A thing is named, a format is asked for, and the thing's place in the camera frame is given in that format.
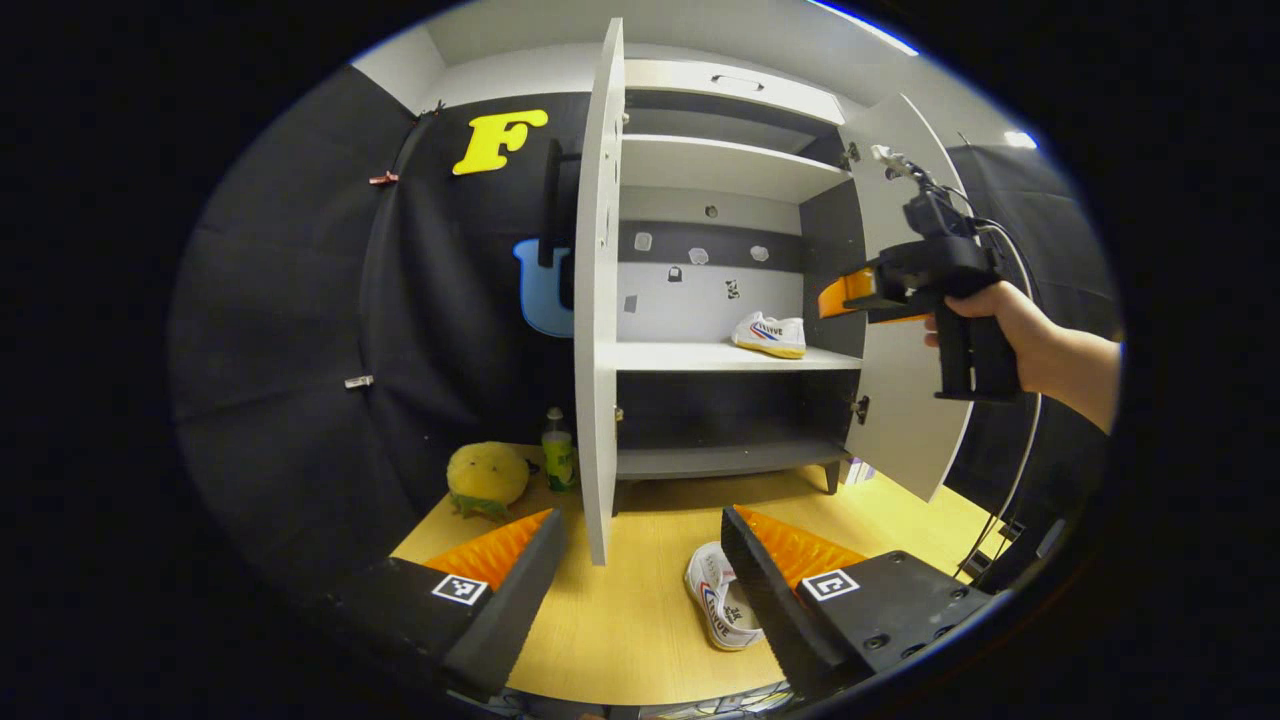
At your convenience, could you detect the white shoe cabinet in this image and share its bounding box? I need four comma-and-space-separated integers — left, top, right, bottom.
610, 58, 871, 516

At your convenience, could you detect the black door handle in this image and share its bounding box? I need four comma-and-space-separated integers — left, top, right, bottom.
538, 138, 583, 311

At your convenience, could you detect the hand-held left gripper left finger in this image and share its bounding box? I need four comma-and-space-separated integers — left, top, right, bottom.
320, 508, 568, 704

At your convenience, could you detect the green drink bottle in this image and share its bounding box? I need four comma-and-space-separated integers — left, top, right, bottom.
541, 407, 576, 493

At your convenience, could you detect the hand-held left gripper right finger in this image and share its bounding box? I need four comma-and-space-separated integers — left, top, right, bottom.
720, 505, 1001, 703

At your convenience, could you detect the yellow plush toy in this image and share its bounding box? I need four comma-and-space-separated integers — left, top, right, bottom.
446, 441, 531, 523

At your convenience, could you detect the white canvas shoe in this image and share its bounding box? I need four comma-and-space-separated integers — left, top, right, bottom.
684, 541, 766, 652
730, 311, 807, 360

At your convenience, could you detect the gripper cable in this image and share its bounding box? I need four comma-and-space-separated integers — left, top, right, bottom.
955, 215, 1046, 581

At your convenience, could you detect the black backdrop cloth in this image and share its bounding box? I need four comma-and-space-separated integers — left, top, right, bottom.
168, 65, 1121, 601

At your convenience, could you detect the white cabinet drawer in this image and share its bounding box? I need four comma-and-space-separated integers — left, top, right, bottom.
625, 58, 846, 126

